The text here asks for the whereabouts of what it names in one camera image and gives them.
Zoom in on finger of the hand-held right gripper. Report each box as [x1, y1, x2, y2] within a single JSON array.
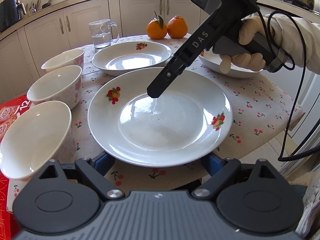
[[147, 55, 192, 98]]

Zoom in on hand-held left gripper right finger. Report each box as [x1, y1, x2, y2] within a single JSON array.
[[191, 152, 283, 200]]

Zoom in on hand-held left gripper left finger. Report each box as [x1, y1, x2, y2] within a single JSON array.
[[37, 152, 125, 202]]

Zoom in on white plate with fruit print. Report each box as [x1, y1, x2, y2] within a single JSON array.
[[87, 67, 233, 167], [92, 41, 172, 76], [199, 52, 265, 79]]

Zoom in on white bowl with pink flowers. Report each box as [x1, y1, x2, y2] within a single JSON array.
[[0, 101, 73, 181], [26, 65, 83, 110], [41, 49, 85, 73]]

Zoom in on person's right forearm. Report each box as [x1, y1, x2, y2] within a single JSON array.
[[266, 12, 320, 75]]

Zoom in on person's right hand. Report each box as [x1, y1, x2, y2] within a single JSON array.
[[220, 15, 277, 74]]

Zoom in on orange without leaf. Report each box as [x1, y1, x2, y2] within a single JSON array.
[[167, 15, 188, 39]]

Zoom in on orange with green leaf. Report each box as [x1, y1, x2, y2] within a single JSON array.
[[146, 11, 168, 40]]

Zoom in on cherry print tablecloth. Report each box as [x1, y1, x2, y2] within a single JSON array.
[[7, 34, 306, 200]]

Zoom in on clear glass mug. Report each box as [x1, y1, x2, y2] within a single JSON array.
[[88, 19, 120, 50]]

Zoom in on white kitchen cabinets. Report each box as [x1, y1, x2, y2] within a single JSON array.
[[0, 0, 194, 98]]

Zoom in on red printed gift box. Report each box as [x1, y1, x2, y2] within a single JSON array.
[[0, 95, 33, 240]]

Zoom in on person's quilted clothing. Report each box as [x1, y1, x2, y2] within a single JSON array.
[[294, 172, 320, 240]]

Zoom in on utensil holder with utensils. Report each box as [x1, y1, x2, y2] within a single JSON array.
[[23, 1, 38, 16]]

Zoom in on black kitchen appliance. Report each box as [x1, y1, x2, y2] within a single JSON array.
[[0, 0, 23, 32]]

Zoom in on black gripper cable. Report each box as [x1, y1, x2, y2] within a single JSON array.
[[257, 4, 320, 162]]

